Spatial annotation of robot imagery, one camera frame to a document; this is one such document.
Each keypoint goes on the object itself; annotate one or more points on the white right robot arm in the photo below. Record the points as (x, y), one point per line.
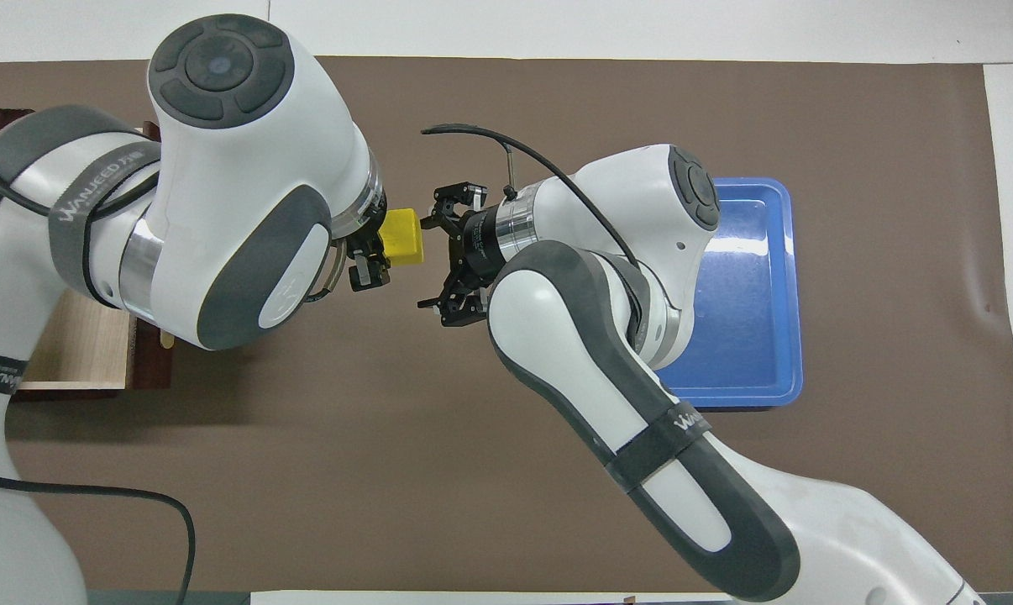
(557, 336)

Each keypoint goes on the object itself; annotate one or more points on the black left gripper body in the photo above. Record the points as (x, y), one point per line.
(374, 227)

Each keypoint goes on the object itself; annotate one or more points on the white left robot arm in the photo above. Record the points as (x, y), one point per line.
(246, 168)

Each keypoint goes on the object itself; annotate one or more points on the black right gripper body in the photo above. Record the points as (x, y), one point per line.
(478, 244)

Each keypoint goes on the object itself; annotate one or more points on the blue plastic tray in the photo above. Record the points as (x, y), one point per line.
(750, 336)

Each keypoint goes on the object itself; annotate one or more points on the brown table mat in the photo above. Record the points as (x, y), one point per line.
(439, 470)

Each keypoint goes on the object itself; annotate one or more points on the yellow cube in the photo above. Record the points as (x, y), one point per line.
(402, 237)

